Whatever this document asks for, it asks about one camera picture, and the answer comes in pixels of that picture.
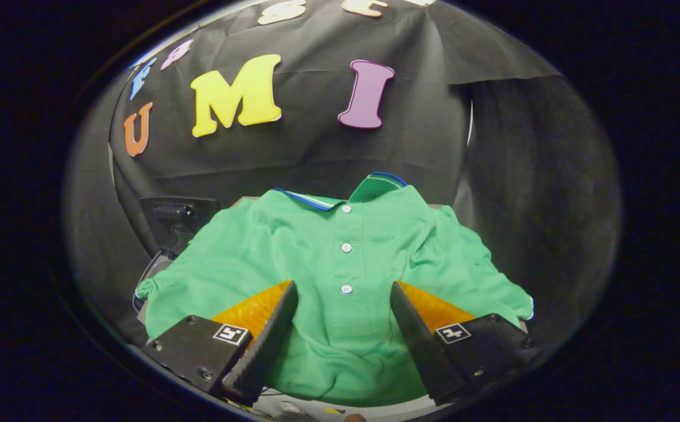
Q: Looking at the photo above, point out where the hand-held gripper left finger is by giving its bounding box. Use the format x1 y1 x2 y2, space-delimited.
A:
142 280 299 405

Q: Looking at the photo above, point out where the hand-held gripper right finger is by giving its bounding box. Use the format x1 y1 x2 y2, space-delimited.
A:
389 281 536 406

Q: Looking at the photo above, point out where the green polo shirt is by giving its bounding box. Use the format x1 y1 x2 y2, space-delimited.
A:
135 172 534 405

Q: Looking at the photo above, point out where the grey washing machine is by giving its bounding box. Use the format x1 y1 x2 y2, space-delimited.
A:
132 249 174 314

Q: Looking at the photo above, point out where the dark washing machine lid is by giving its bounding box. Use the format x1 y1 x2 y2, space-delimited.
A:
140 196 222 258

